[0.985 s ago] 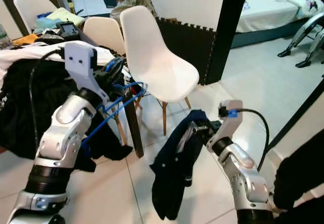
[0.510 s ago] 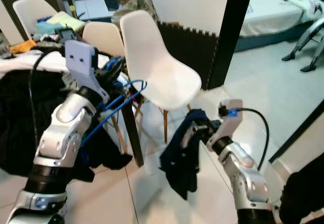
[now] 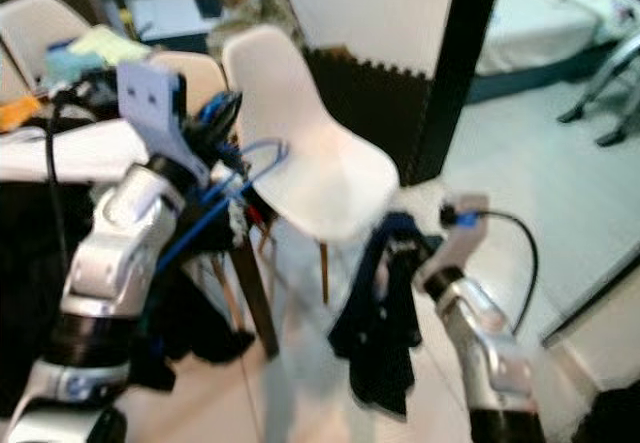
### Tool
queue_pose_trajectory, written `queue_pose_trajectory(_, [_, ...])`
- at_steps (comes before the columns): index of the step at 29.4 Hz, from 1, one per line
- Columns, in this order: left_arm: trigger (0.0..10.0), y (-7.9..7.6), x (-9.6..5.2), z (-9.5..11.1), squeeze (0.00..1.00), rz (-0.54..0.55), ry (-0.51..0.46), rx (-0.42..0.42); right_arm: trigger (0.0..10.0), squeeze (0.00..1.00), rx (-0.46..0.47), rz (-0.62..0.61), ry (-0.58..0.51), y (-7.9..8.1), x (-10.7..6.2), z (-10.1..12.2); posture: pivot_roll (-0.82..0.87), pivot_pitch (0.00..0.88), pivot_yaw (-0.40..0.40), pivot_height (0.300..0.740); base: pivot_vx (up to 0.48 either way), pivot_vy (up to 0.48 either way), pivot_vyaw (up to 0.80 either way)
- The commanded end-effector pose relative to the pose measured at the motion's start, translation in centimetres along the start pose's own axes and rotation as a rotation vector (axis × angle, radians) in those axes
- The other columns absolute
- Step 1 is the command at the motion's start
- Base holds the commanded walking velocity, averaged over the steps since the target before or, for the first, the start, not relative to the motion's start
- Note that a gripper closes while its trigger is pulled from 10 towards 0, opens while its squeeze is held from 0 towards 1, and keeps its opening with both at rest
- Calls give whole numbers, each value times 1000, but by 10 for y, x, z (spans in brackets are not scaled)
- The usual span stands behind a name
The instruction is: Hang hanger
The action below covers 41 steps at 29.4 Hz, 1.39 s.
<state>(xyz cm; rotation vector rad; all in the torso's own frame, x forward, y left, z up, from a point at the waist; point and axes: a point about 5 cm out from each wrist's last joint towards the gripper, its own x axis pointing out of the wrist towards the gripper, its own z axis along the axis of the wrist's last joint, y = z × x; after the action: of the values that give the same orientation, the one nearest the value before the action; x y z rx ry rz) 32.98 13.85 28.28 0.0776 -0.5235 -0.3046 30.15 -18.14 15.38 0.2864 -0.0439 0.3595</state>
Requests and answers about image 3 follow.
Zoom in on navy blue garment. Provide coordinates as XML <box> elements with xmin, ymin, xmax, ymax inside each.
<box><xmin>328</xmin><ymin>211</ymin><xmax>436</xmax><ymax>419</ymax></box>

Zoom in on blue plastic hanger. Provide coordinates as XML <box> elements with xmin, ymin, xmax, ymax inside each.
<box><xmin>158</xmin><ymin>93</ymin><xmax>291</xmax><ymax>269</ymax></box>

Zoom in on olive plastic bag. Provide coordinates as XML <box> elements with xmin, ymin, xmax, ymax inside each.
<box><xmin>220</xmin><ymin>0</ymin><xmax>296</xmax><ymax>54</ymax></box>

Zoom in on pale yellow cloth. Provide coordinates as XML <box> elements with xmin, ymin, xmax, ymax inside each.
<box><xmin>72</xmin><ymin>25</ymin><xmax>151</xmax><ymax>69</ymax></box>

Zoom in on white cloth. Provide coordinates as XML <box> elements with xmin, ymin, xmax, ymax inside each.
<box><xmin>0</xmin><ymin>118</ymin><xmax>151</xmax><ymax>184</ymax></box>

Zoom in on teal plastic bag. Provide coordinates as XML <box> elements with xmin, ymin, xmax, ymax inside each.
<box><xmin>45</xmin><ymin>43</ymin><xmax>96</xmax><ymax>89</ymax></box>

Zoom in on yellow orange packet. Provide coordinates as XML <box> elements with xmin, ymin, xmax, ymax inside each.
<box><xmin>0</xmin><ymin>95</ymin><xmax>41</xmax><ymax>132</ymax></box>

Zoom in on grey metal stand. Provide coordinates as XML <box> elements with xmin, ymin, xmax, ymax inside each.
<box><xmin>557</xmin><ymin>33</ymin><xmax>640</xmax><ymax>149</ymax></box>

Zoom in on white bed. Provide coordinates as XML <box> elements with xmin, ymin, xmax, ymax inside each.
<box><xmin>475</xmin><ymin>0</ymin><xmax>640</xmax><ymax>74</ymax></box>

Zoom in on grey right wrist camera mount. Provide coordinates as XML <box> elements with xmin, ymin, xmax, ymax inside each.
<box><xmin>420</xmin><ymin>193</ymin><xmax>491</xmax><ymax>284</ymax></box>

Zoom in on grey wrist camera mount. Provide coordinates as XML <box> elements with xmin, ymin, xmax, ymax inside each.
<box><xmin>117</xmin><ymin>60</ymin><xmax>211</xmax><ymax>189</ymax></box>
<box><xmin>420</xmin><ymin>193</ymin><xmax>491</xmax><ymax>284</ymax></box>

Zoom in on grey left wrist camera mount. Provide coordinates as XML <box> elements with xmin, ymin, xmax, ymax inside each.
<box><xmin>117</xmin><ymin>60</ymin><xmax>211</xmax><ymax>189</ymax></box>

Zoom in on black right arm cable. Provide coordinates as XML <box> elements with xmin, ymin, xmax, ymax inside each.
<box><xmin>455</xmin><ymin>208</ymin><xmax>541</xmax><ymax>334</ymax></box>

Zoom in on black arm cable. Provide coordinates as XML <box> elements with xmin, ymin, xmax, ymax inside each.
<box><xmin>455</xmin><ymin>208</ymin><xmax>541</xmax><ymax>334</ymax></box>
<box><xmin>43</xmin><ymin>81</ymin><xmax>131</xmax><ymax>264</ymax></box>

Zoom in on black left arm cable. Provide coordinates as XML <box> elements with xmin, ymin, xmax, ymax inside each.
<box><xmin>43</xmin><ymin>81</ymin><xmax>131</xmax><ymax>264</ymax></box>

